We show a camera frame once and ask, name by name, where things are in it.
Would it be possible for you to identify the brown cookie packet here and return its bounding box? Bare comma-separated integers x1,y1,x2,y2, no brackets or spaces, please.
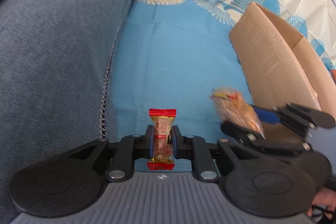
211,88,265,138

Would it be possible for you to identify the person's right hand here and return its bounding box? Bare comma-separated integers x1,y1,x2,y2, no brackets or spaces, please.
312,188,336,212

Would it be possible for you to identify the small red candy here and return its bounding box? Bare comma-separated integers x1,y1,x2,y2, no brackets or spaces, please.
147,109,177,171

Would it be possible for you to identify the blue fan-pattern sofa cover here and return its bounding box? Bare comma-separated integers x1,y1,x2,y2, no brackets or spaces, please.
110,0,335,143

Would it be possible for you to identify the open cardboard box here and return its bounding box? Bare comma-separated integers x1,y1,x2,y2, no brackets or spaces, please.
229,2,335,116

